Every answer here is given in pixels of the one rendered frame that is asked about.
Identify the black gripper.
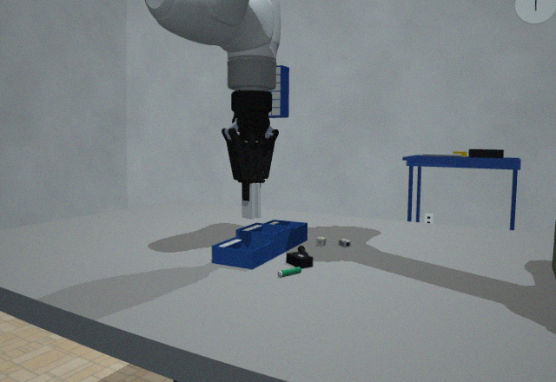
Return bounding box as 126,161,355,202
222,90,279,220

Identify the green battery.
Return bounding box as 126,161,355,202
278,267,301,277

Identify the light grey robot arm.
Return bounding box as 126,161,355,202
145,0,281,91

